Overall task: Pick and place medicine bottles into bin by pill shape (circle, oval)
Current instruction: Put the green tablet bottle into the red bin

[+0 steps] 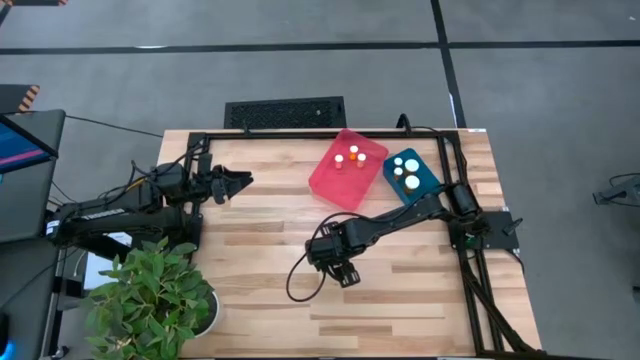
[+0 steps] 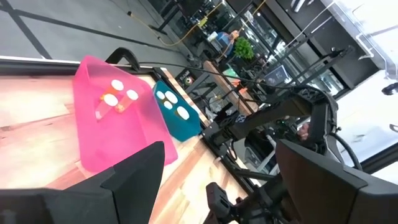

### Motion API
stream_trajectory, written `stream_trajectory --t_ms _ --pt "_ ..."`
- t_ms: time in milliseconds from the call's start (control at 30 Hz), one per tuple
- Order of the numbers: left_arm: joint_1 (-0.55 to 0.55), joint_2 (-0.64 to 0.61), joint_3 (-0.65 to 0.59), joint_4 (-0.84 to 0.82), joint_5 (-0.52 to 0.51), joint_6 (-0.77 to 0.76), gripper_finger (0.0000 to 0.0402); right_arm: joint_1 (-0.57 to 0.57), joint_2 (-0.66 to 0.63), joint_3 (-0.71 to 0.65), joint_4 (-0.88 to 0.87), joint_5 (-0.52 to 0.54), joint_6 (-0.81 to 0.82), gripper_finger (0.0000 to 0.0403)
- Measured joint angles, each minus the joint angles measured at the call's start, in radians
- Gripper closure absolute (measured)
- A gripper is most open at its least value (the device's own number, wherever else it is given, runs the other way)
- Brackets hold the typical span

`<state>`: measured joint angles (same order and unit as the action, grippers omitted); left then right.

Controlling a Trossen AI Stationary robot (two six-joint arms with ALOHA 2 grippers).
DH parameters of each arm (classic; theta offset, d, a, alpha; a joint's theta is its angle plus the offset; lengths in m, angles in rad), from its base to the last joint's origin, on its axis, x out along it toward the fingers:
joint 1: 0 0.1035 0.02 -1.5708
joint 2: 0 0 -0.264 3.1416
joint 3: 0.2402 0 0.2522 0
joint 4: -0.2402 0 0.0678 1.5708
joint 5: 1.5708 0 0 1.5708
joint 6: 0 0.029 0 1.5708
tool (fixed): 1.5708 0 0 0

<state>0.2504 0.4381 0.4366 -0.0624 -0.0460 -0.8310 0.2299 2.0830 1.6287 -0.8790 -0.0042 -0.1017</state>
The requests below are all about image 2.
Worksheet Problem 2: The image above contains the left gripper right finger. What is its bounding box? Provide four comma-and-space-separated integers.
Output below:
275, 139, 398, 224

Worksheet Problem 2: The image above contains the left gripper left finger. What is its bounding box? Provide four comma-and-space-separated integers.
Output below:
101, 141, 166, 224

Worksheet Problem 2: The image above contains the large white-capped medicine bottle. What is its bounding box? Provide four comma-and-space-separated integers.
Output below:
175, 106, 190, 121
164, 90, 179, 105

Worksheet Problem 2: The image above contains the pink plastic bin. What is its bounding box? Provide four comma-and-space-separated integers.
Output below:
72, 55, 178, 174

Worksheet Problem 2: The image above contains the blue plastic bin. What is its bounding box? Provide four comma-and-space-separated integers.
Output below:
152, 80, 202, 142

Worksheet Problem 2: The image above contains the person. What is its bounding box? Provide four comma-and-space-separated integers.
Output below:
216, 29, 241, 58
295, 121, 312, 144

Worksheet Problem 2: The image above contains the long wooden table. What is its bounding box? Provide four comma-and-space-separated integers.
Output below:
203, 60, 253, 116

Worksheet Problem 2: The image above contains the small green potted plant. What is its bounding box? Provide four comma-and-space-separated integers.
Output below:
233, 37, 255, 60

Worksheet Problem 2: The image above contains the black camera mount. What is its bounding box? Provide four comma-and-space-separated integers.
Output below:
205, 182, 242, 224

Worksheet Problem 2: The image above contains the yellow floor cable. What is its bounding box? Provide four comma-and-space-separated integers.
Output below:
127, 1, 226, 48

